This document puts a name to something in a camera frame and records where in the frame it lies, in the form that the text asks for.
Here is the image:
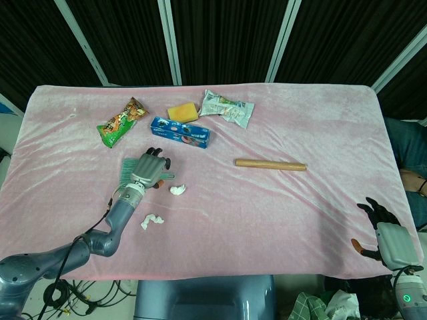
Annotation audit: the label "pink velvet tablecloth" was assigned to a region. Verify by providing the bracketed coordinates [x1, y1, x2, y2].
[0, 85, 422, 281]

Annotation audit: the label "person in jeans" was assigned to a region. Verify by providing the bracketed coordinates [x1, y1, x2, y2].
[383, 116, 427, 231]

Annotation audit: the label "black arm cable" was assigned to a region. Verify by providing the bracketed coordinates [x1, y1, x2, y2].
[36, 188, 121, 320]

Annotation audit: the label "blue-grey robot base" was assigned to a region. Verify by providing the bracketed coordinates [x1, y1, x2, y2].
[133, 275, 277, 320]

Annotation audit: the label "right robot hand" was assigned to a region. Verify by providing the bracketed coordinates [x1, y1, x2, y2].
[350, 197, 424, 269]

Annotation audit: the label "white blue board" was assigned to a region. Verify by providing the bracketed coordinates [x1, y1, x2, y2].
[0, 93, 24, 118]

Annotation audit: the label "wooden rolling pin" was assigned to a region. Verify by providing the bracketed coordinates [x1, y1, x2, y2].
[235, 159, 307, 172]

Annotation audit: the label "green orange snack bag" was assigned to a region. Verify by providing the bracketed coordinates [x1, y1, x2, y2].
[96, 97, 149, 149]

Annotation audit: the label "white plastic bag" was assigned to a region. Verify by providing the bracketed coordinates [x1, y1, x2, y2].
[325, 289, 361, 319]

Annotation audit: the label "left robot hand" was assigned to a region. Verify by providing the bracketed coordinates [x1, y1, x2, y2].
[128, 146, 176, 191]

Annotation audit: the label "green checked cloth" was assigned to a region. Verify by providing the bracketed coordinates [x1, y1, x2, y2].
[287, 291, 330, 320]

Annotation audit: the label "silver white snack bag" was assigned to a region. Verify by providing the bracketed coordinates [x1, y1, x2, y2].
[199, 89, 255, 129]

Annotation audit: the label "yellow sponge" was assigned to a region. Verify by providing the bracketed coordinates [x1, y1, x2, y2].
[167, 103, 200, 123]

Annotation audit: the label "black floor cables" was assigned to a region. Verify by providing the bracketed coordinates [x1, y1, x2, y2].
[19, 278, 137, 320]

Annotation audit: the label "white partition frame post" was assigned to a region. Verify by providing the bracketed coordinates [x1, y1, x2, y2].
[55, 0, 110, 85]
[266, 0, 303, 83]
[157, 0, 183, 86]
[372, 32, 427, 93]

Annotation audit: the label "green small brush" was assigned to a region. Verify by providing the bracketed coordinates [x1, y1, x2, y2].
[119, 157, 176, 183]

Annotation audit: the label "blue Oreo box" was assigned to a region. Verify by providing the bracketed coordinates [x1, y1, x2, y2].
[149, 116, 212, 148]

